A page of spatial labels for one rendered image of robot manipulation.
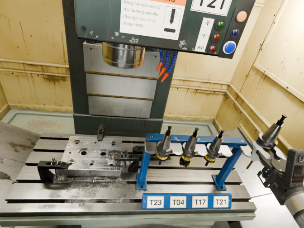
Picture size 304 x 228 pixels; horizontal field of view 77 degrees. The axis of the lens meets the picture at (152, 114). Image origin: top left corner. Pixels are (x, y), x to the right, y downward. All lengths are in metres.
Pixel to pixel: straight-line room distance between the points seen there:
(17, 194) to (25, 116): 1.11
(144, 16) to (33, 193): 0.89
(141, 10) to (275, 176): 0.62
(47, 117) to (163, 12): 1.67
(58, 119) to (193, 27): 1.64
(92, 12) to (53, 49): 1.23
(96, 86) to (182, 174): 0.78
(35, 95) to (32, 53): 0.39
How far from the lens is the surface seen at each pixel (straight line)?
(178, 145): 0.83
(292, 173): 0.70
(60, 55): 1.74
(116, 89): 1.33
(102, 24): 0.54
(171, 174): 1.13
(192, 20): 0.56
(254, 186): 1.46
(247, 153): 0.95
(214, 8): 0.57
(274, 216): 1.39
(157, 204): 0.98
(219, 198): 1.08
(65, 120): 1.97
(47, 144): 1.28
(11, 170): 1.50
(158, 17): 0.54
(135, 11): 0.53
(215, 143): 0.84
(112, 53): 0.70
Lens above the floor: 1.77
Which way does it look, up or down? 35 degrees down
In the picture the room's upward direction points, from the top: 11 degrees clockwise
